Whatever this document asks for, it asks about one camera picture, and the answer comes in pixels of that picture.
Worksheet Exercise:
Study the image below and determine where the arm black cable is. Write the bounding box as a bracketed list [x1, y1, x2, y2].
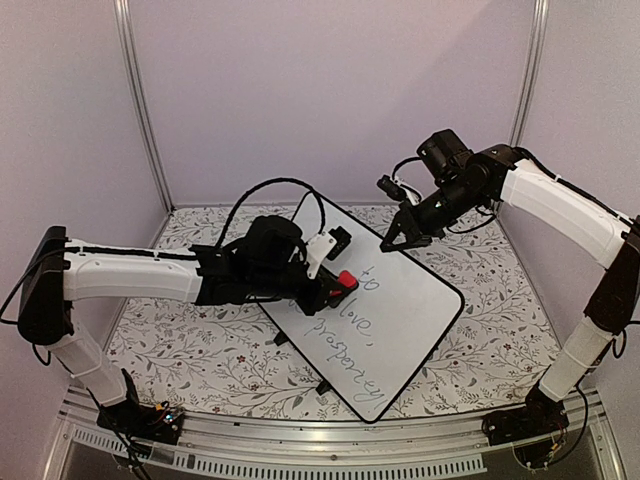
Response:
[217, 177, 329, 251]
[390, 157, 424, 185]

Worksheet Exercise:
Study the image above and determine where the black whiteboard stand foot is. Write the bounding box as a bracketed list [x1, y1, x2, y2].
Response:
[272, 332, 290, 346]

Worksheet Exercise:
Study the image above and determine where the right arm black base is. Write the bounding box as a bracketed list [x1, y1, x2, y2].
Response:
[481, 383, 569, 470]

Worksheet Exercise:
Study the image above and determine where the aluminium front rail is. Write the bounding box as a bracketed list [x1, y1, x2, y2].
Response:
[43, 387, 632, 479]

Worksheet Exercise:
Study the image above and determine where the red whiteboard eraser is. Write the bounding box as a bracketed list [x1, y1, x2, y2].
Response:
[329, 270, 359, 300]

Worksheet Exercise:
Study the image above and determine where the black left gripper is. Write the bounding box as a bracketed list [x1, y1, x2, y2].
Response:
[251, 254, 350, 317]

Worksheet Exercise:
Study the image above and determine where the right aluminium frame post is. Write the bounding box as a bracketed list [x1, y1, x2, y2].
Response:
[509, 0, 550, 146]

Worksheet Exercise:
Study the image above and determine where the left aluminium frame post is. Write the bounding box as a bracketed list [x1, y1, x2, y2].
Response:
[113, 0, 174, 211]

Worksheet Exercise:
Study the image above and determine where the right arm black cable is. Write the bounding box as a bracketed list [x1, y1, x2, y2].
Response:
[390, 157, 424, 185]

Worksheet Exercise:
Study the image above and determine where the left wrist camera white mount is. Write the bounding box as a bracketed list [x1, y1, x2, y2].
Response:
[306, 226, 352, 279]

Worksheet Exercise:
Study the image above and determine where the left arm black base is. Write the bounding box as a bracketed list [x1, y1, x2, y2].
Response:
[97, 369, 185, 445]

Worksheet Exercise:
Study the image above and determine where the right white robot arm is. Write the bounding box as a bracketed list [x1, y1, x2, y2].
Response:
[377, 129, 639, 436]

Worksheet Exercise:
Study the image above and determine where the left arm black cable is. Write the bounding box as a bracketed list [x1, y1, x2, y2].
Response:
[217, 177, 329, 251]

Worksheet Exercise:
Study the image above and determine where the aluminium frame post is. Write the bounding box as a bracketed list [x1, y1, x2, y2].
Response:
[509, 0, 550, 146]
[113, 0, 174, 211]

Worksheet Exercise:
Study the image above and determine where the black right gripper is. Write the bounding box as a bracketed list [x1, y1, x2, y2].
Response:
[379, 178, 484, 254]

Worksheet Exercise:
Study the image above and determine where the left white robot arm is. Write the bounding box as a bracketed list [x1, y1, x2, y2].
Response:
[13, 215, 358, 434]

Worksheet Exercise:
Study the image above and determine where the white whiteboard black frame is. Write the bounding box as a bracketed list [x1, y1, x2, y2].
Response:
[261, 194, 464, 424]

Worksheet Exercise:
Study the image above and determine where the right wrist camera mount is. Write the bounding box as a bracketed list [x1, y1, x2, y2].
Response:
[376, 175, 422, 206]

